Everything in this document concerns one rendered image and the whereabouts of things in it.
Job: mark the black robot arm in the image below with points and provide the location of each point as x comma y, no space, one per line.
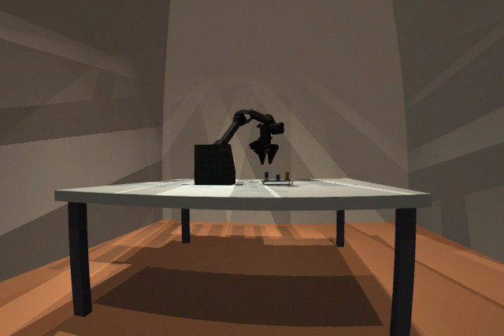
267,127

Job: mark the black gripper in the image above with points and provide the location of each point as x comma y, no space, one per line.
268,148

